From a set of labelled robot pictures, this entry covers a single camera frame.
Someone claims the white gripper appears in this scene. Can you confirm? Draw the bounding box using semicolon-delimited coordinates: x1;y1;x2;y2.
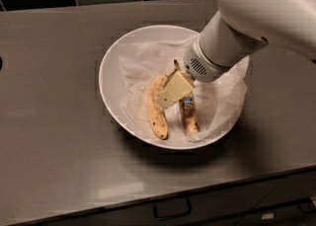
157;36;231;110

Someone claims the brown banana with sticker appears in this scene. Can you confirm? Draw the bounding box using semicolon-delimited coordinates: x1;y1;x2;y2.
173;58;200;135

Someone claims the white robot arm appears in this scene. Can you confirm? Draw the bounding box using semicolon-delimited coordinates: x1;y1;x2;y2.
158;0;316;109

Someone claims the yellow spotted banana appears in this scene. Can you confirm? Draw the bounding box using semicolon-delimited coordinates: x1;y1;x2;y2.
147;69;176;140

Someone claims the white bowl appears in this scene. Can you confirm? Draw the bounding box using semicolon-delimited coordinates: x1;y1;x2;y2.
98;24;244;151

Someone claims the white paper napkin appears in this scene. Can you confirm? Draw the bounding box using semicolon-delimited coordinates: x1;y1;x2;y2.
118;38;249;147

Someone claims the black drawer handle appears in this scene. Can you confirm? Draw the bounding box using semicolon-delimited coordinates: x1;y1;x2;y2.
298;197;316;214
153;198;192;221

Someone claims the black right drawer handle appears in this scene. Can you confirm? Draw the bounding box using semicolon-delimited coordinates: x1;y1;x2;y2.
298;197;316;214

